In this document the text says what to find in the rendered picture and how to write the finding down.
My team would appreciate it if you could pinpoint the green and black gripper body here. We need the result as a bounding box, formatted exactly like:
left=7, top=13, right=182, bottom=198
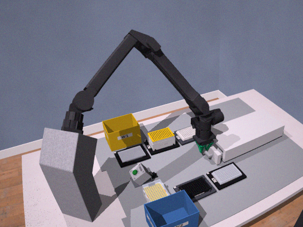
left=193, top=128, right=216, bottom=146

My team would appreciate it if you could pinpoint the white assay plate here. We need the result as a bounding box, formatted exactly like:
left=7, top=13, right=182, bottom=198
left=211, top=164, right=242, bottom=185
left=176, top=126, right=196, bottom=141

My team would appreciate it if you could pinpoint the yellow bin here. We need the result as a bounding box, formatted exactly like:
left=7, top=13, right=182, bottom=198
left=102, top=113, right=142, bottom=151

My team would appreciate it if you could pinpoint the grey bench mat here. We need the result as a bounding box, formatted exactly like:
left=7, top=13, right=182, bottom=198
left=95, top=98, right=303, bottom=227

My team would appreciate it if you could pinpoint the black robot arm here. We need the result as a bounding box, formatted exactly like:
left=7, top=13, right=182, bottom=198
left=61, top=30, right=224, bottom=138

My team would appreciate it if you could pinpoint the blue bin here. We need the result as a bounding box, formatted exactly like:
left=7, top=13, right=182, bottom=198
left=144, top=190, right=199, bottom=227

